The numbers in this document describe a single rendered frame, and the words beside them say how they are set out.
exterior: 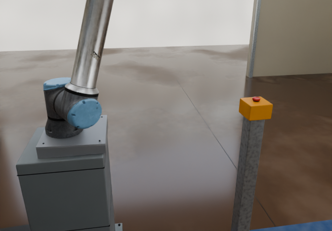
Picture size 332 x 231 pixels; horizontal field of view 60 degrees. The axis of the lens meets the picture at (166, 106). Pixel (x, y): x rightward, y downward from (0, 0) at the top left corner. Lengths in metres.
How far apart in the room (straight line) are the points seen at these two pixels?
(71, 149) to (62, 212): 0.35
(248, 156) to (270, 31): 4.57
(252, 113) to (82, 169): 0.86
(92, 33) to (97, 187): 0.75
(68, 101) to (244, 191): 1.04
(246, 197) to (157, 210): 0.87
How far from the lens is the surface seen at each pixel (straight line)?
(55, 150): 1.48
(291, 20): 6.16
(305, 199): 2.74
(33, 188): 1.57
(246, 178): 1.66
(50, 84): 1.44
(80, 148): 1.45
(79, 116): 1.29
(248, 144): 1.55
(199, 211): 2.39
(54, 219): 1.67
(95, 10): 1.27
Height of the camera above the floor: 1.59
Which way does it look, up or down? 22 degrees down
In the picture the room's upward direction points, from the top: straight up
